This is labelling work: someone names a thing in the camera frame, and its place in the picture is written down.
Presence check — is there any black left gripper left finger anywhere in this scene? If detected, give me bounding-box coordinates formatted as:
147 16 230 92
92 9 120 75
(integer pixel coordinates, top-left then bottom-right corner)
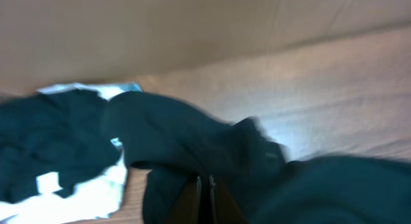
165 177 202 224

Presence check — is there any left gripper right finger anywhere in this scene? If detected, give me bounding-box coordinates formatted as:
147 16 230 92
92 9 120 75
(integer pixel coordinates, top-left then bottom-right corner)
209 176 248 224

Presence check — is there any black t-shirt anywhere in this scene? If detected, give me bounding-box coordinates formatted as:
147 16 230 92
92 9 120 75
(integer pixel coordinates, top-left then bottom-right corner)
102 92 410 224

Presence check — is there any folded beige garment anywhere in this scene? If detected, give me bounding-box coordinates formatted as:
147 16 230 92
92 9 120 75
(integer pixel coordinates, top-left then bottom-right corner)
1 83 139 223

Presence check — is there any folded black garment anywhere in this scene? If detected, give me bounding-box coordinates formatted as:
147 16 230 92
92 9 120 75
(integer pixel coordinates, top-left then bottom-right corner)
1 89 121 203

